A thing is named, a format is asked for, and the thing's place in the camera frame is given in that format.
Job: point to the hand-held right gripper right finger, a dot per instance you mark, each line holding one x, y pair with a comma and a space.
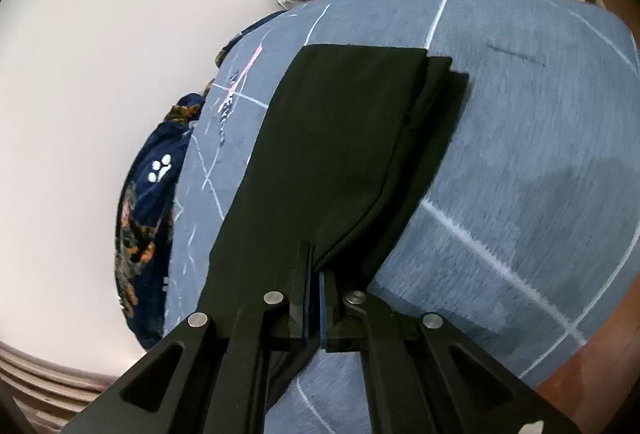
329, 314

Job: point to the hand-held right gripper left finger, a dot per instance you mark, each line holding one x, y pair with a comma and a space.
310, 314

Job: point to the black pants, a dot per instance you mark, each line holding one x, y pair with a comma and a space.
340, 139

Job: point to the navy floral blanket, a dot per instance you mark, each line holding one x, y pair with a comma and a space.
150, 184

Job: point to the blue checked bedsheet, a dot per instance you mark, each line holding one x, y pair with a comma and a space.
525, 139

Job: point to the stacked pale boards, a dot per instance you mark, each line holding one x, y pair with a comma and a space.
35, 379

